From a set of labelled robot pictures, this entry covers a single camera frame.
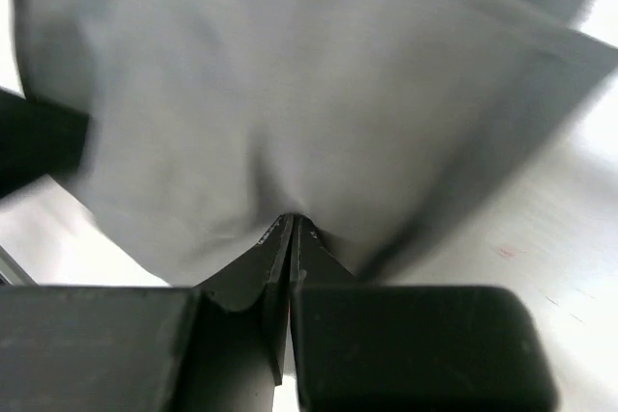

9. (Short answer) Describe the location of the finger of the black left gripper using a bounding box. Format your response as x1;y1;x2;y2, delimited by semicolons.
1;89;94;198

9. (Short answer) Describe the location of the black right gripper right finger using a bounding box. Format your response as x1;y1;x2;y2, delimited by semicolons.
291;217;559;411

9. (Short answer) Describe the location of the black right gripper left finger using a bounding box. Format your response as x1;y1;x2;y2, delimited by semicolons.
1;216;294;411

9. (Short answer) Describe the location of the grey pleated skirt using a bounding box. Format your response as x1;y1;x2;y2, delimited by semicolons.
13;0;617;285

